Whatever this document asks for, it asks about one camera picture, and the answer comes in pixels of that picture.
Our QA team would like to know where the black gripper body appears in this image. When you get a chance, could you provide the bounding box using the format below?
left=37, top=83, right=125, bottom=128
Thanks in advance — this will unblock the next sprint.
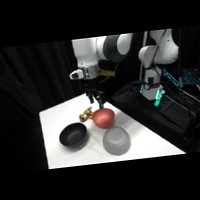
left=85, top=86, right=105, bottom=104

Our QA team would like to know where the red bowl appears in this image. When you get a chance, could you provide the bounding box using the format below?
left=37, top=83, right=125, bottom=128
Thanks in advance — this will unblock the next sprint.
left=91, top=106, right=117, bottom=130

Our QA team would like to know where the grey bowl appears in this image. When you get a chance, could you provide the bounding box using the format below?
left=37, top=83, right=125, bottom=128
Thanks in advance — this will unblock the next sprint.
left=100, top=124, right=133, bottom=158

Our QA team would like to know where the black bowl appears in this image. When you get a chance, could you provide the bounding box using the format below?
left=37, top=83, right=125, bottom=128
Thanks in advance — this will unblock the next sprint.
left=57, top=121, right=90, bottom=151

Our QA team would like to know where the small golden brown toy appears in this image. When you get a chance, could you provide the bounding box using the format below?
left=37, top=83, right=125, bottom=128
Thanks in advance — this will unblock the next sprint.
left=78, top=106, right=95, bottom=123

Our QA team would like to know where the black robot stand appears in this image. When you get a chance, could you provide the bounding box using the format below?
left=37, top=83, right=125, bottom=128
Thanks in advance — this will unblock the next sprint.
left=108, top=74, right=200, bottom=161

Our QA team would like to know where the black curtain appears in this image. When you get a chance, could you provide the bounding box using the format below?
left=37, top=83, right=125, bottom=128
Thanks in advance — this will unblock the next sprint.
left=0, top=39, right=96, bottom=176

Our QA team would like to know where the blue lit electronics box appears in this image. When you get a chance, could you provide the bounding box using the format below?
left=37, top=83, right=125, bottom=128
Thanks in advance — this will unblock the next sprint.
left=180, top=67, right=200, bottom=87

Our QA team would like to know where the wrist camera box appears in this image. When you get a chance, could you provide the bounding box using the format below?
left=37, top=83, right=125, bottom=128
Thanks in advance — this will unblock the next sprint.
left=67, top=68, right=85, bottom=81

